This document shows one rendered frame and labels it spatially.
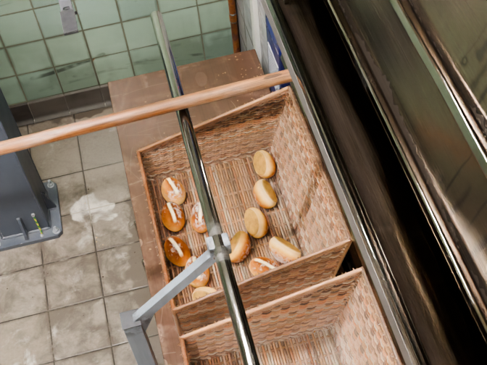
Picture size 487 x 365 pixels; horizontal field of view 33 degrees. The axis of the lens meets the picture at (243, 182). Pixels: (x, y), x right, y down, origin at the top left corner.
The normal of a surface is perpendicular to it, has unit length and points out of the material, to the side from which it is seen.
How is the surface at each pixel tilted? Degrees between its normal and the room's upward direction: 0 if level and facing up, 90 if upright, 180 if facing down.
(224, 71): 0
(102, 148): 0
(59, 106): 90
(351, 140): 9
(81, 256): 0
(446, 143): 70
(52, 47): 90
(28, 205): 90
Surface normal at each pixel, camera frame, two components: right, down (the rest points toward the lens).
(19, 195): 0.23, 0.77
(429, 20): -0.93, 0.01
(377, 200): 0.07, -0.63
